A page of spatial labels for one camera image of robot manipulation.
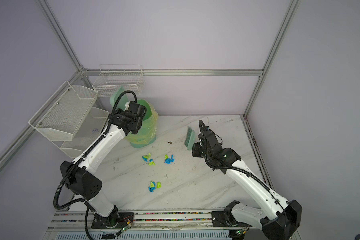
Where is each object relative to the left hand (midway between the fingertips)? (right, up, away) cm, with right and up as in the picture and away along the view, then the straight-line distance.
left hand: (107, 115), depth 72 cm
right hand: (+42, -15, +3) cm, 45 cm away
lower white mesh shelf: (-23, -9, +22) cm, 33 cm away
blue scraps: (+28, -27, +22) cm, 44 cm away
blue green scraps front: (+20, -40, +11) cm, 46 cm away
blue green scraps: (+12, -26, +24) cm, 37 cm away
